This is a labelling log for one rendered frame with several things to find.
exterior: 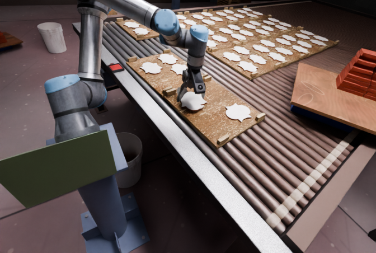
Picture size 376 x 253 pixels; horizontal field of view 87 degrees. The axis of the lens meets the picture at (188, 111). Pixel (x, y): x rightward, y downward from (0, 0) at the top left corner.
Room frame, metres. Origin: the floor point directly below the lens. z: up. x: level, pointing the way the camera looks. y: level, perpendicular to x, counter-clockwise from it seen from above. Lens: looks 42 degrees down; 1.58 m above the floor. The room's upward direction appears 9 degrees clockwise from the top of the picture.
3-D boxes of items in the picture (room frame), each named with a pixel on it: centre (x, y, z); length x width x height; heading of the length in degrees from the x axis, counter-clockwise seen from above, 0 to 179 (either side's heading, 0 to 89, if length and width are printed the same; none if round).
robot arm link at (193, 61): (0.79, 0.00, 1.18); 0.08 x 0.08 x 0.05
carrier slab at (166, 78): (1.09, 0.17, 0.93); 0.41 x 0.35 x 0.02; 45
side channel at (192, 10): (3.06, -0.47, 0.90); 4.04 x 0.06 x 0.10; 133
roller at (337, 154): (1.31, -0.07, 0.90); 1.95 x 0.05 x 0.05; 43
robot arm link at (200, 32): (0.80, 0.01, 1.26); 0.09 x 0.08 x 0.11; 84
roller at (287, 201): (1.04, 0.23, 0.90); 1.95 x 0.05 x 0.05; 43
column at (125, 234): (0.45, 0.39, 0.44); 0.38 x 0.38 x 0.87; 35
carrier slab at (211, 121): (0.80, -0.13, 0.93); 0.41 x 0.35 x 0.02; 44
